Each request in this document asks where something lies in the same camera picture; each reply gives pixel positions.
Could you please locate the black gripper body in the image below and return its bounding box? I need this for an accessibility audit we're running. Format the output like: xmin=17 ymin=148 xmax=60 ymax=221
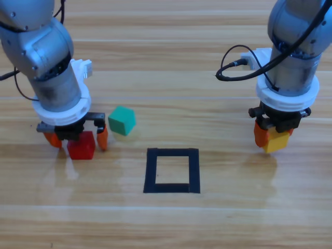
xmin=248 ymin=101 xmax=312 ymax=133
xmin=36 ymin=112 xmax=106 ymax=142

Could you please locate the white wrist mount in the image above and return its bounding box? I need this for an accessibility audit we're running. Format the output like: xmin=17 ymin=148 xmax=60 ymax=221
xmin=240 ymin=48 xmax=320 ymax=113
xmin=31 ymin=59 xmax=93 ymax=127

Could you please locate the yellow cube block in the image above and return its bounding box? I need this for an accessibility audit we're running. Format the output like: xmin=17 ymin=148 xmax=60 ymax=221
xmin=262 ymin=129 xmax=290 ymax=154

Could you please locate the green cube block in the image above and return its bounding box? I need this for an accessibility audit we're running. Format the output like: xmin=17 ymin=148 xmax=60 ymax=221
xmin=107 ymin=105 xmax=136 ymax=136

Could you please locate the black tape square outline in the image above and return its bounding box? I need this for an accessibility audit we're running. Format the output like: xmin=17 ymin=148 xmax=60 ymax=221
xmin=143 ymin=147 xmax=201 ymax=194

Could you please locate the red cube block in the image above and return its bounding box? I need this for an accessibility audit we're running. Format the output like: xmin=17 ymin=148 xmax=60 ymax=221
xmin=66 ymin=131 xmax=96 ymax=160

